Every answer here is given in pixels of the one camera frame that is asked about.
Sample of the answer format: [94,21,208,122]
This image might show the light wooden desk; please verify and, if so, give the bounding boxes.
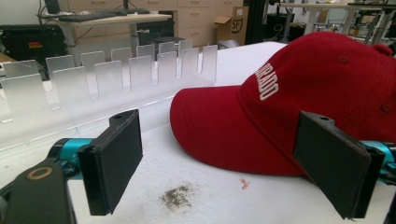
[46,12,173,66]

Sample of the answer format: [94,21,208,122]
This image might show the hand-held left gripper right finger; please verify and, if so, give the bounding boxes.
[292,110,396,220]

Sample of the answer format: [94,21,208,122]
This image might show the white standing desk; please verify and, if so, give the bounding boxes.
[279,2,396,41]

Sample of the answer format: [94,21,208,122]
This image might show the black metal stand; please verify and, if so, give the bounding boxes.
[244,0,267,45]

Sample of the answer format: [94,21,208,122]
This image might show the red baseball cap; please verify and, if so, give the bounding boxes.
[169,31,396,177]

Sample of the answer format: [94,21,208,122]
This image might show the black keyboard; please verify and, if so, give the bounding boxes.
[58,12,119,22]

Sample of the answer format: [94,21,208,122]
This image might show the brown cardboard box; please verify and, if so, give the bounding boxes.
[214,6,250,47]

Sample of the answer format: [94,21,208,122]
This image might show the black hard equipment case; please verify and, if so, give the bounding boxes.
[0,23,68,65]

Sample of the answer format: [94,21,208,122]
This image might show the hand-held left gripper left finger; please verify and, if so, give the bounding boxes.
[47,108,144,217]

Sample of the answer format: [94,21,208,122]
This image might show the clear acrylic slotted rack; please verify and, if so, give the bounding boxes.
[0,38,219,150]

